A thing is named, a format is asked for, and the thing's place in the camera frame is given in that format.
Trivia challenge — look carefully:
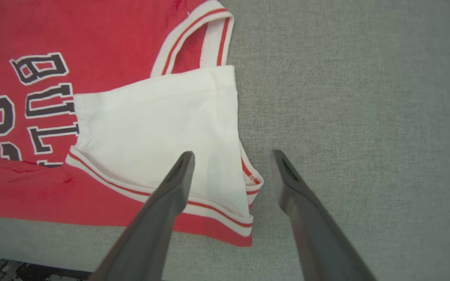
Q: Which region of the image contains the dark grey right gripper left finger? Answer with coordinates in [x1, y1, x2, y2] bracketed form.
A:
[88, 151, 195, 281]

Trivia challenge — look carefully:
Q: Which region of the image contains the red basketball jersey white trim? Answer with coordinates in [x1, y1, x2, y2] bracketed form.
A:
[0, 0, 264, 247]

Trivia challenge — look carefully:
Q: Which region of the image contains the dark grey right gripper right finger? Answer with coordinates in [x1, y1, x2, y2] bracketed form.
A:
[270, 149, 377, 281]

